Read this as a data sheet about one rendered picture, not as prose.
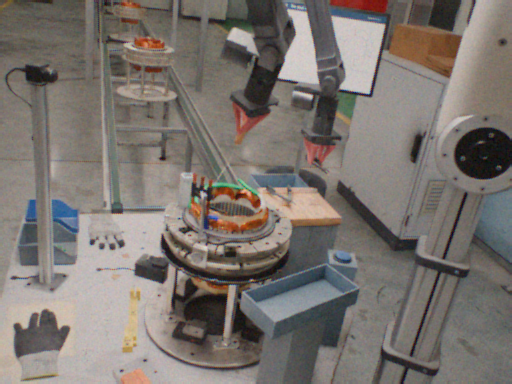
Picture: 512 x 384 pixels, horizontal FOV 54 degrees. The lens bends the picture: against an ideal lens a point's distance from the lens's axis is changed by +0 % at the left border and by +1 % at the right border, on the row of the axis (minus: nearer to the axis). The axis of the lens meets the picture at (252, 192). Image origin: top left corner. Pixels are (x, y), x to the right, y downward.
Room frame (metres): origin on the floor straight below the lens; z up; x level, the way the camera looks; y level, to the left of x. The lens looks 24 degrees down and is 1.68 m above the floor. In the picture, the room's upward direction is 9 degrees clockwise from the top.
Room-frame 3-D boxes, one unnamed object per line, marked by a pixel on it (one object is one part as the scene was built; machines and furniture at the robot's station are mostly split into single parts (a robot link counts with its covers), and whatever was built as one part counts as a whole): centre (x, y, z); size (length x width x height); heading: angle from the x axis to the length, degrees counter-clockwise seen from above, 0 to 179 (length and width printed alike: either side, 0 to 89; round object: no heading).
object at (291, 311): (0.90, -0.14, 0.92); 0.25 x 0.11 x 0.28; 131
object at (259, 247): (1.12, 0.05, 1.09); 0.32 x 0.32 x 0.01
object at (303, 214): (1.34, -0.14, 1.05); 0.20 x 0.19 x 0.02; 22
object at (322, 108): (1.38, -0.16, 1.36); 0.07 x 0.06 x 0.07; 72
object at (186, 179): (1.14, 0.17, 1.14); 0.03 x 0.03 x 0.09; 25
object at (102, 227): (1.49, 0.48, 0.79); 0.24 x 0.12 x 0.02; 19
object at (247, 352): (1.12, 0.05, 0.80); 0.39 x 0.39 x 0.01
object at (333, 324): (1.11, -0.25, 0.91); 0.07 x 0.07 x 0.25; 89
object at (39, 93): (1.17, 0.54, 1.07); 0.03 x 0.03 x 0.57; 84
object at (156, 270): (1.28, 0.26, 0.81); 0.10 x 0.06 x 0.06; 76
